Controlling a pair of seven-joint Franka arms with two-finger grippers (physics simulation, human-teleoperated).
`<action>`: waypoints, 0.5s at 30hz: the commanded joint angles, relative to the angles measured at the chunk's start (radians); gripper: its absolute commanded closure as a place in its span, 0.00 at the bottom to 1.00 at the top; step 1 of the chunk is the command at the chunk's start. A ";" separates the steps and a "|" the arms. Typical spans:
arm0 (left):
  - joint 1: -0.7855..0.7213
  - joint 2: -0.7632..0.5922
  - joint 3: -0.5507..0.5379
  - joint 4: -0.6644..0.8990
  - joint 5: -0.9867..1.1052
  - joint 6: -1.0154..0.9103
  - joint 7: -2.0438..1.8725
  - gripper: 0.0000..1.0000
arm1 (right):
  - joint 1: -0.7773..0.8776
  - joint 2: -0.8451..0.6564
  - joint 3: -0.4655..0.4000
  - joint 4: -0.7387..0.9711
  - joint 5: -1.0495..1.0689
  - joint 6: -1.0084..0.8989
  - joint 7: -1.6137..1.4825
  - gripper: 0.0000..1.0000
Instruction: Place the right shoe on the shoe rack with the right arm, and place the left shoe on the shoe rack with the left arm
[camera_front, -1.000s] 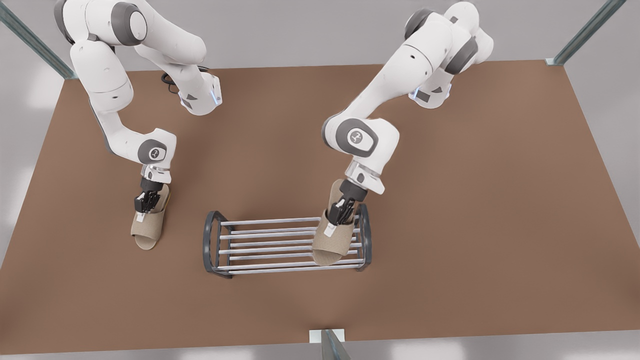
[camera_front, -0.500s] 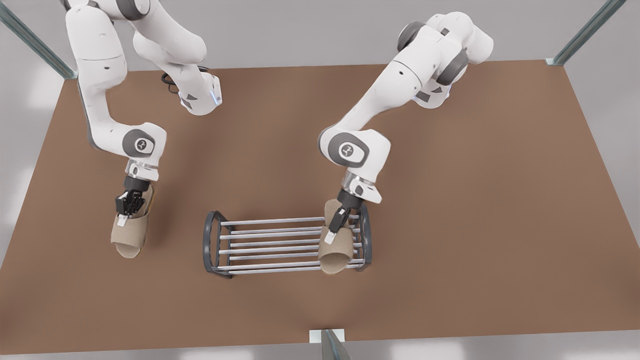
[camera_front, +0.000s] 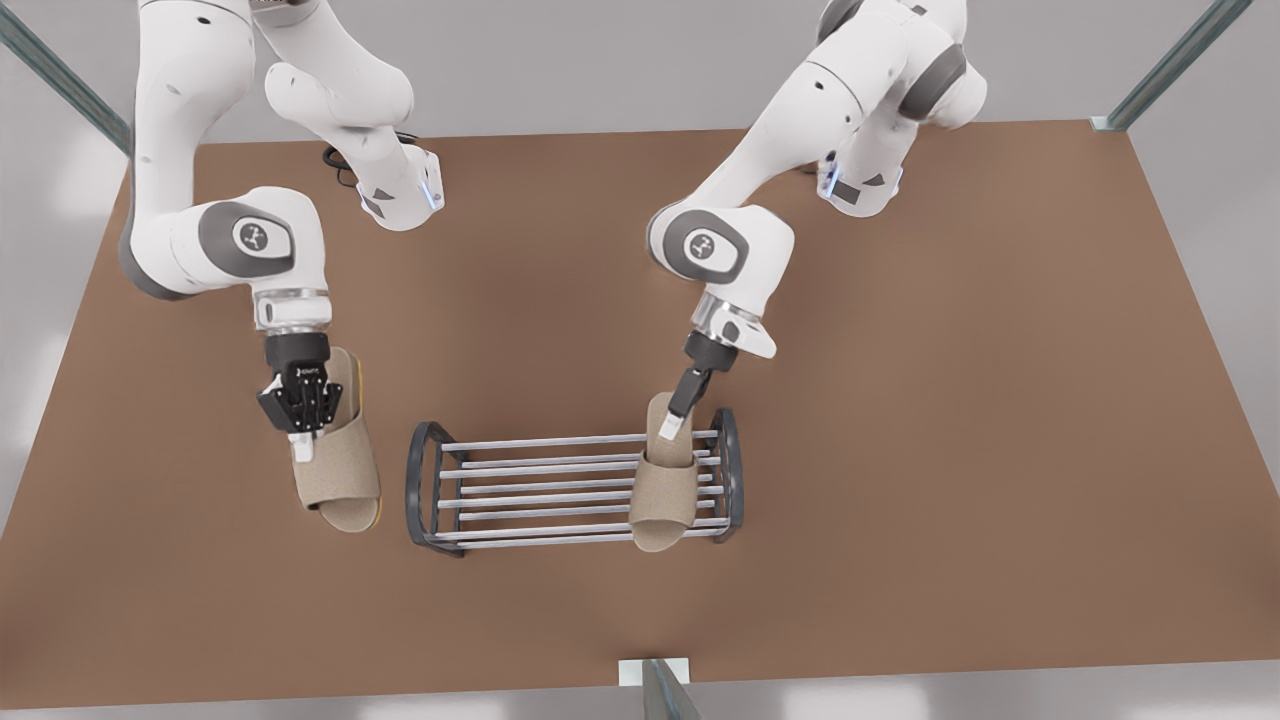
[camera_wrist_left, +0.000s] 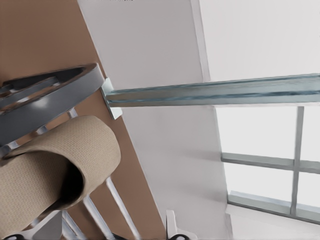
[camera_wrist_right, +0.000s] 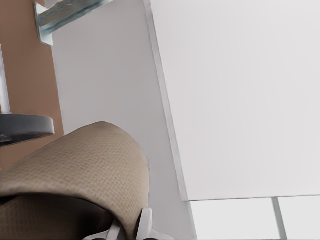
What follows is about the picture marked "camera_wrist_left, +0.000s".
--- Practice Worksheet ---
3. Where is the beige fabric shoe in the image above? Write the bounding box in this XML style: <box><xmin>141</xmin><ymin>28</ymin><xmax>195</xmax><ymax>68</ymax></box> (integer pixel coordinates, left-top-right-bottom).
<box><xmin>0</xmin><ymin>114</ymin><xmax>122</xmax><ymax>240</ymax></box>

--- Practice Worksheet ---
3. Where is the grey metal shoe rack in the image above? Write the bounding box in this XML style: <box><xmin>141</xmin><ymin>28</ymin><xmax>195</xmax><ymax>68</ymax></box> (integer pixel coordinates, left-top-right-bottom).
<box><xmin>0</xmin><ymin>62</ymin><xmax>141</xmax><ymax>240</ymax></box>

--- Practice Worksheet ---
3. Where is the silver frame post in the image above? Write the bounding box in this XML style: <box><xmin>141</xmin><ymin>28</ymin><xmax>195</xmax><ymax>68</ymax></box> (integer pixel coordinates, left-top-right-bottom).
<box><xmin>165</xmin><ymin>209</ymin><xmax>179</xmax><ymax>240</ymax></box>
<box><xmin>100</xmin><ymin>72</ymin><xmax>320</xmax><ymax>121</ymax></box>

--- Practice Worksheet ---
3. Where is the grey window frame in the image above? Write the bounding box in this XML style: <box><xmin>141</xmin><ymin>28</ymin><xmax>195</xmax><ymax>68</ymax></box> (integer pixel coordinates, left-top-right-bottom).
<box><xmin>220</xmin><ymin>105</ymin><xmax>320</xmax><ymax>226</ymax></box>

